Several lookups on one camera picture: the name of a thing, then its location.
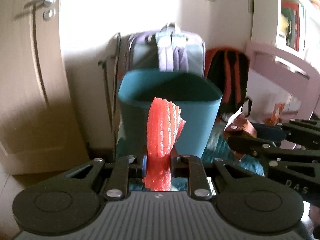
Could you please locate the orange foil snack wrapper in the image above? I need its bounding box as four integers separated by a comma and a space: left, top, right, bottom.
222, 107, 258, 160

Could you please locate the teal plastic trash bin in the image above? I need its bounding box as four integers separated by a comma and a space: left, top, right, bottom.
118, 69, 222, 158

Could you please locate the teal white chevron quilt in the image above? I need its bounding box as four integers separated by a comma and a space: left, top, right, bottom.
116, 123, 264, 191

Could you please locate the pink desk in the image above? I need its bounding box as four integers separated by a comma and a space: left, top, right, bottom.
246, 41, 319, 119

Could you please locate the orange black backpack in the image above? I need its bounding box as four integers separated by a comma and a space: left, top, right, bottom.
204, 47, 252, 117

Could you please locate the beige wooden door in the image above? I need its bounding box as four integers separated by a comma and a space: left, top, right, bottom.
1, 0, 88, 174

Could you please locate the purple grey suitcase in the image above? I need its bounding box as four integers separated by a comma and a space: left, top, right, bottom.
124, 23, 206, 77

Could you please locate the white bookshelf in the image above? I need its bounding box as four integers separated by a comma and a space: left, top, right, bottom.
251, 0, 319, 68

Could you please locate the silver door handle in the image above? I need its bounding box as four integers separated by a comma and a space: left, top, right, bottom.
23, 0, 56, 21

